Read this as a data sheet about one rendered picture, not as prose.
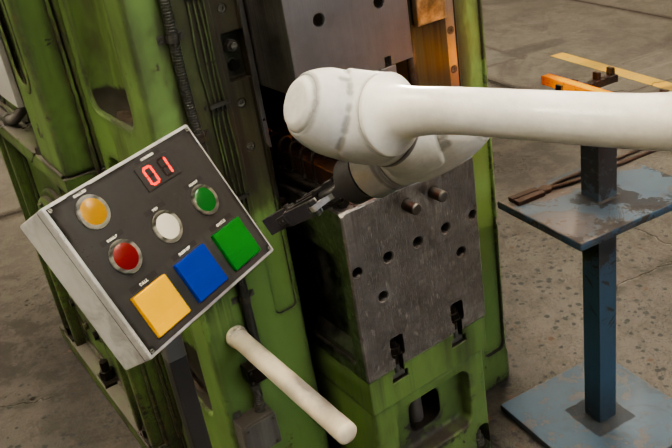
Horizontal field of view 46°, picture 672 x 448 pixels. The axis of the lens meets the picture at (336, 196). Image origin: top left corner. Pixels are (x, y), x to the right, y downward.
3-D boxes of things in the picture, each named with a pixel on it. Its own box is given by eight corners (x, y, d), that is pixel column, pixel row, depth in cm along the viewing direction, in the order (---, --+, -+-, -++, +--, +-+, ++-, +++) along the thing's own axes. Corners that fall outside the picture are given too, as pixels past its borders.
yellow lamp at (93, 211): (114, 221, 123) (107, 196, 121) (86, 232, 120) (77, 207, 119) (107, 215, 125) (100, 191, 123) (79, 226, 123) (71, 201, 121)
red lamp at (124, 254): (146, 265, 124) (139, 241, 122) (118, 277, 121) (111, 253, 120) (139, 259, 126) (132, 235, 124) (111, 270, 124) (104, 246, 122)
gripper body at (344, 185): (368, 205, 114) (326, 227, 120) (393, 180, 121) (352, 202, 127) (339, 163, 113) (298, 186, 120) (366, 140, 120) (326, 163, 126)
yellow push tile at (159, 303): (192, 310, 127) (165, 273, 126) (161, 337, 122) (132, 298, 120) (186, 313, 128) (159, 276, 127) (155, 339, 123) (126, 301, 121)
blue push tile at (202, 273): (229, 278, 134) (203, 242, 133) (202, 302, 128) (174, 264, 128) (223, 281, 135) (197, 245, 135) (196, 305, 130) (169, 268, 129)
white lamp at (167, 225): (187, 235, 131) (181, 212, 129) (161, 246, 129) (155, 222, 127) (179, 229, 133) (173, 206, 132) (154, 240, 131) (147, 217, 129)
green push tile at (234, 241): (262, 249, 142) (238, 215, 141) (237, 271, 137) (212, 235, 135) (256, 252, 143) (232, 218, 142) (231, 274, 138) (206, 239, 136)
